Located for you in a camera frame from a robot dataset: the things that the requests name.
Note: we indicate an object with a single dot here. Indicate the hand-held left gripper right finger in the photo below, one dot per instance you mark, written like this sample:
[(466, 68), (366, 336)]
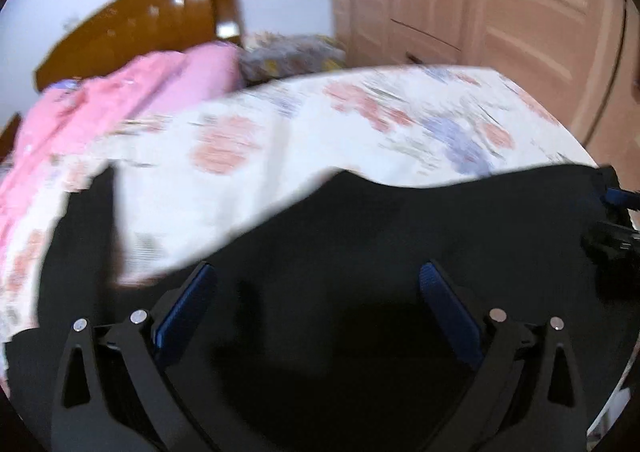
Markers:
[(450, 312)]

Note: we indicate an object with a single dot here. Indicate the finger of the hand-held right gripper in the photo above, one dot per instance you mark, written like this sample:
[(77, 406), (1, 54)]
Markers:
[(622, 198)]

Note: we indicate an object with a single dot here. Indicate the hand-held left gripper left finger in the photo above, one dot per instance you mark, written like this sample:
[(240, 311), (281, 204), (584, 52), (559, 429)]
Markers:
[(187, 304)]

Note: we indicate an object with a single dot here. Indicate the black pants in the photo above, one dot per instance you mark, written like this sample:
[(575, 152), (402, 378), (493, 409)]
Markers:
[(350, 232)]

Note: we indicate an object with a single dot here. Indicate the floral bed sheet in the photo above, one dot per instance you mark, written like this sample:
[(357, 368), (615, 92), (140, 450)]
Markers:
[(300, 131)]

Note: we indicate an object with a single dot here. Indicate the pink quilt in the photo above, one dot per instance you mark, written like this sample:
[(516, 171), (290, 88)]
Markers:
[(125, 91)]

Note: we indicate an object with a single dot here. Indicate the light wooden wardrobe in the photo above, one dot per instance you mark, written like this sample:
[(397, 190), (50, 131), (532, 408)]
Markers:
[(475, 6)]

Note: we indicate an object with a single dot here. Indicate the dark wooden bedside furniture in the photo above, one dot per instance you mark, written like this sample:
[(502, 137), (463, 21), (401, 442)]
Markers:
[(9, 136)]

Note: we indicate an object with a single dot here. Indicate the patterned grey pillow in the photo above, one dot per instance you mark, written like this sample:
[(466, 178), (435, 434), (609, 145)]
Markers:
[(292, 56)]

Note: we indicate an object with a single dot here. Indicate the brown wooden headboard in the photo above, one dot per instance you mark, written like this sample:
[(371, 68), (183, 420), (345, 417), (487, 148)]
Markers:
[(150, 16)]

